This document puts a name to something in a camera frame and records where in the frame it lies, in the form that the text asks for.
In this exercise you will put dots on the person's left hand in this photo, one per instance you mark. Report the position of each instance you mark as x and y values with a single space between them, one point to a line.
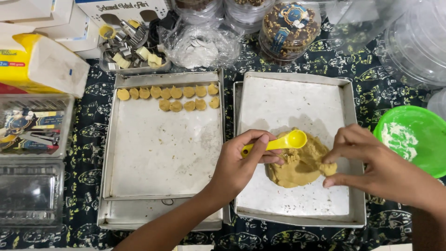
231 167

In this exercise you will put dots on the person's right hand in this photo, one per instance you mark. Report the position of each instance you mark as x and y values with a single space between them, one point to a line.
379 167

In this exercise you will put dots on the yellow plastic measuring spoon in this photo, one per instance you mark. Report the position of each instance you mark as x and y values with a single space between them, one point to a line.
289 140

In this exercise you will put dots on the tan cookie dough lump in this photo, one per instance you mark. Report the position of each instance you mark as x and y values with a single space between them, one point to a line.
299 167

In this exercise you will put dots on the white flour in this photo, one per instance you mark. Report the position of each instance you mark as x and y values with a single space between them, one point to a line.
399 139

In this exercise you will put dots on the green plastic bowl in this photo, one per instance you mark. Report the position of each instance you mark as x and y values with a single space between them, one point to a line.
428 139

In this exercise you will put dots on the metal baking tray with cookies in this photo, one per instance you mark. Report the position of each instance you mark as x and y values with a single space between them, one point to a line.
163 146

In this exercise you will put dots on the small clear plastic jar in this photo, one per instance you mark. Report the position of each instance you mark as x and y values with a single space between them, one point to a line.
438 104

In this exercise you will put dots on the metal baking tray with dough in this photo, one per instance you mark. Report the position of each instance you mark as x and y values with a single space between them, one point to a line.
292 104

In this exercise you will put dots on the rows of shaped dough cookies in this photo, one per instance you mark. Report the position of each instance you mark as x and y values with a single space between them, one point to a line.
174 93

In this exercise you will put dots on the large metal baking tray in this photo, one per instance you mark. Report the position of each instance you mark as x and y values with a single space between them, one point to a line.
139 214

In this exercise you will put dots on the clear plastic bag with papers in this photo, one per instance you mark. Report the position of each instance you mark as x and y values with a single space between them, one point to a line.
202 47

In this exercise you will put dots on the stack of clear plastic jars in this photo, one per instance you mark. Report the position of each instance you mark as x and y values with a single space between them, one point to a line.
418 41

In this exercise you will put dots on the clear plastic wrapping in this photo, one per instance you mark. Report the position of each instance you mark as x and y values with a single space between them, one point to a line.
355 24

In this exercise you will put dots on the labelled clear jar of cookies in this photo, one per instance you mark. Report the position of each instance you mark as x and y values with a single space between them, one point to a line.
289 31

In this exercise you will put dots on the black patterned tablecloth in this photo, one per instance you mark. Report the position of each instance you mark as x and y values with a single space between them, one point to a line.
89 129

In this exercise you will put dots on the clear tub of cutters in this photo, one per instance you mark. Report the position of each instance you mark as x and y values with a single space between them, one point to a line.
115 66

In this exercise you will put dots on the pile of cookie cutters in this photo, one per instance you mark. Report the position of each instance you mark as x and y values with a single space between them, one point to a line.
130 45

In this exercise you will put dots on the black plastic tool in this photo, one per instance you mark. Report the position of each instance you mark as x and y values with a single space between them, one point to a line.
163 22

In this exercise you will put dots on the small yellow plastic cup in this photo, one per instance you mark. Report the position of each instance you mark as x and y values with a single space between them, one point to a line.
106 32

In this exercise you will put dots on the empty clear plastic box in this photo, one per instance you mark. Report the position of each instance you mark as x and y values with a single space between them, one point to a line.
31 193

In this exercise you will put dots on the white printed cardboard box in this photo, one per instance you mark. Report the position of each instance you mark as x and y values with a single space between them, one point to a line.
104 8

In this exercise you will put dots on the stack of printed label stickers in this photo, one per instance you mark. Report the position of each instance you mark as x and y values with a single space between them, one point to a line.
29 130

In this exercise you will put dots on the clear box with label stickers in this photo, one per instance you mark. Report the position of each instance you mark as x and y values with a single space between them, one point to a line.
35 104

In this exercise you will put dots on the yellow and white packet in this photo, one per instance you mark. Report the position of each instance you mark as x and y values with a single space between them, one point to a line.
38 66

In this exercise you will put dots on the stack of white cardboard boxes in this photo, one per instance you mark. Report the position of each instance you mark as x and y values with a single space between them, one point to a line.
52 17

